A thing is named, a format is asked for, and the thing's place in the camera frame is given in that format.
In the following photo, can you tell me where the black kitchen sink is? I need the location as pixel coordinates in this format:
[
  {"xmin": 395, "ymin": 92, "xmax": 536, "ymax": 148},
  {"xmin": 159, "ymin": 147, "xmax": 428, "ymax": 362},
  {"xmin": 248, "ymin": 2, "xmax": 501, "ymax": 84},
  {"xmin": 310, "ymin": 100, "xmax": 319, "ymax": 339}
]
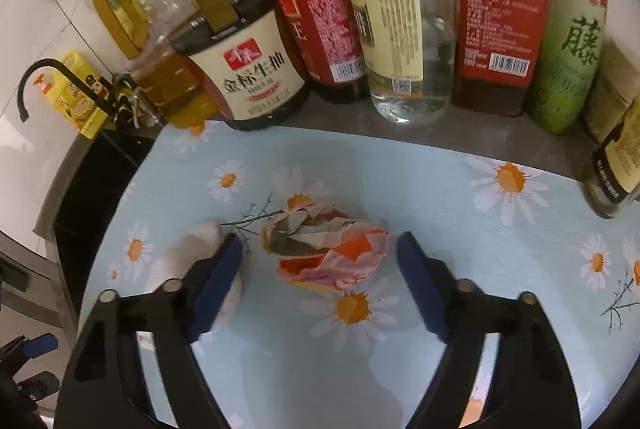
[{"xmin": 34, "ymin": 124, "xmax": 158, "ymax": 315}]

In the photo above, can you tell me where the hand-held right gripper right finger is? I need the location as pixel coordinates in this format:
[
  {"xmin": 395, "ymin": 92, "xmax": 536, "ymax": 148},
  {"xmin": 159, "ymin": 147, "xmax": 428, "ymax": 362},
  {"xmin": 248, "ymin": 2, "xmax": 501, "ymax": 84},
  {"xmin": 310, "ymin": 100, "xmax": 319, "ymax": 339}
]
[{"xmin": 396, "ymin": 231, "xmax": 585, "ymax": 429}]

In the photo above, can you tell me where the clear vinegar bottle beige label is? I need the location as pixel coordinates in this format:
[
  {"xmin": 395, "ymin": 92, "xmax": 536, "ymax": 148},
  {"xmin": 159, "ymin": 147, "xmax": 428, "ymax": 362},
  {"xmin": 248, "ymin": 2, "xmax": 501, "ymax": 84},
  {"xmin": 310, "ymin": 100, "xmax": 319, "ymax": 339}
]
[{"xmin": 300, "ymin": 0, "xmax": 457, "ymax": 126}]

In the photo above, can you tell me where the large cooking oil jug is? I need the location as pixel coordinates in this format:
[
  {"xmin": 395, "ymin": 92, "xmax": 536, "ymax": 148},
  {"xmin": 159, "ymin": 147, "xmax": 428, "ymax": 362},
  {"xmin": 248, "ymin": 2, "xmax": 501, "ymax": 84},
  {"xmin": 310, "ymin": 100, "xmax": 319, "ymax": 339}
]
[{"xmin": 89, "ymin": 0, "xmax": 223, "ymax": 130}]

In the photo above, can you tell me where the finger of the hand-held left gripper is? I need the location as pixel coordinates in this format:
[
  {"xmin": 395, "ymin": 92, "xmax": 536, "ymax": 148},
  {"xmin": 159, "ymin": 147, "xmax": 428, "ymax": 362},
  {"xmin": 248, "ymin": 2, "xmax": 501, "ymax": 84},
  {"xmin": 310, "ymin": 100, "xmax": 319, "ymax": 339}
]
[
  {"xmin": 0, "ymin": 333, "xmax": 59, "ymax": 376},
  {"xmin": 10, "ymin": 370, "xmax": 59, "ymax": 405}
]

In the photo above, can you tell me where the black faucet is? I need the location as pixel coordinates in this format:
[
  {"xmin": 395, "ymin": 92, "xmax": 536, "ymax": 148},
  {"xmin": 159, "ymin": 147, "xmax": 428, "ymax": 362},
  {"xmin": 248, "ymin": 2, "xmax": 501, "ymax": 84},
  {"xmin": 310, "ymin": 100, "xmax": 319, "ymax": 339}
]
[{"xmin": 17, "ymin": 58, "xmax": 123, "ymax": 126}]

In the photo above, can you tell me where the tall red label sauce bottle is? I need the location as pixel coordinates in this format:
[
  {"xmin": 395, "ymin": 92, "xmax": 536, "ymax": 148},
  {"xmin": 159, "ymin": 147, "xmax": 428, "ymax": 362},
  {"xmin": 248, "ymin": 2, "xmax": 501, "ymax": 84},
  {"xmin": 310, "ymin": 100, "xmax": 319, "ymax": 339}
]
[{"xmin": 244, "ymin": 0, "xmax": 372, "ymax": 105}]

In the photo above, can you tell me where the small yellow cap bottle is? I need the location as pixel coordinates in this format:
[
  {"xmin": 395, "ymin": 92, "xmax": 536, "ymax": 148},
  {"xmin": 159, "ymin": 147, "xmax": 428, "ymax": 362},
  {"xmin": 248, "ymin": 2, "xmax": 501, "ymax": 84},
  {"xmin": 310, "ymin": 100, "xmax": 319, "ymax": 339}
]
[{"xmin": 581, "ymin": 96, "xmax": 640, "ymax": 220}]

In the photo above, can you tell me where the blue daisy print mat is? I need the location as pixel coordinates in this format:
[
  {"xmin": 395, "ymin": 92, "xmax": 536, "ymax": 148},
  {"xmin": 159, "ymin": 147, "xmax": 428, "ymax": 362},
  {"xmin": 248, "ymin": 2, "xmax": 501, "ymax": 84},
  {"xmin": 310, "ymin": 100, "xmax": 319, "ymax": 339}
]
[{"xmin": 106, "ymin": 119, "xmax": 640, "ymax": 429}]

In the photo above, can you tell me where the dark soy sauce jug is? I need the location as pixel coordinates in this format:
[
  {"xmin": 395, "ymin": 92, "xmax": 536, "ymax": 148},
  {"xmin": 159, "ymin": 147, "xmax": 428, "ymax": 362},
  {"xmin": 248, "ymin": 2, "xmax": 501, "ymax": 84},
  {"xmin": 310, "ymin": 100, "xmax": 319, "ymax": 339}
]
[{"xmin": 152, "ymin": 0, "xmax": 312, "ymax": 132}]

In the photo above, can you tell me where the green label oil bottle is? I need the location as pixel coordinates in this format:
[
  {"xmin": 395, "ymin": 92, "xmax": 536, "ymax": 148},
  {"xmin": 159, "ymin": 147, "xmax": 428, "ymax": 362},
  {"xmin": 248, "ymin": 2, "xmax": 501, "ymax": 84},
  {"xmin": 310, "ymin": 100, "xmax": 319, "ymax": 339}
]
[{"xmin": 526, "ymin": 0, "xmax": 617, "ymax": 135}]

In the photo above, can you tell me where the red label vinegar bottle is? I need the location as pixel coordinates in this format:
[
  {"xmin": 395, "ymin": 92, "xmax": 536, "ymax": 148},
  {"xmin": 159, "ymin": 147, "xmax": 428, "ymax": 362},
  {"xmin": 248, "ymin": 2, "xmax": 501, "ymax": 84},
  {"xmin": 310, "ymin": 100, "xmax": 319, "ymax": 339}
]
[{"xmin": 444, "ymin": 0, "xmax": 555, "ymax": 117}]

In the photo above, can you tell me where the large white tissue ball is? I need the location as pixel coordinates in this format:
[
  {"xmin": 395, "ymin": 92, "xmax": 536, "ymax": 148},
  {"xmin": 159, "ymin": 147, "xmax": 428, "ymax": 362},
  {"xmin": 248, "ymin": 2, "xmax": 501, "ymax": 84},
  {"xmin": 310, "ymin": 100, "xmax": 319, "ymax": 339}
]
[{"xmin": 137, "ymin": 221, "xmax": 246, "ymax": 350}]

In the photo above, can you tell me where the metal pump dispenser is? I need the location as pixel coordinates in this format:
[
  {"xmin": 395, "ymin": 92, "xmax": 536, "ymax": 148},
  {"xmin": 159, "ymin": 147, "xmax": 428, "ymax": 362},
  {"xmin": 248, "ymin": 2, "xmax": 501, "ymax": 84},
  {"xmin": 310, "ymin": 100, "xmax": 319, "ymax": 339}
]
[{"xmin": 111, "ymin": 73, "xmax": 167, "ymax": 130}]

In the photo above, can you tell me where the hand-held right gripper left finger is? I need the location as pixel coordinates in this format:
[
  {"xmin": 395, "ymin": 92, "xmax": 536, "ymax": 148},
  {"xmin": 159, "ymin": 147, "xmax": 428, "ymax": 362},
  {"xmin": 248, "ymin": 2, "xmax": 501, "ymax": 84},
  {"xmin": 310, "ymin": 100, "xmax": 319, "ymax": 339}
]
[{"xmin": 54, "ymin": 233, "xmax": 246, "ymax": 429}]

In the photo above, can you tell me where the red orange wrapper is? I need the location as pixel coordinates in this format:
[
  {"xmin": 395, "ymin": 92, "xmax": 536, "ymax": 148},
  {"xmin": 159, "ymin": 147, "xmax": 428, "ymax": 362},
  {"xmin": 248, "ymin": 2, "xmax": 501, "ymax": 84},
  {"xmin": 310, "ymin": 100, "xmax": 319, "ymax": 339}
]
[{"xmin": 260, "ymin": 203, "xmax": 391, "ymax": 296}]

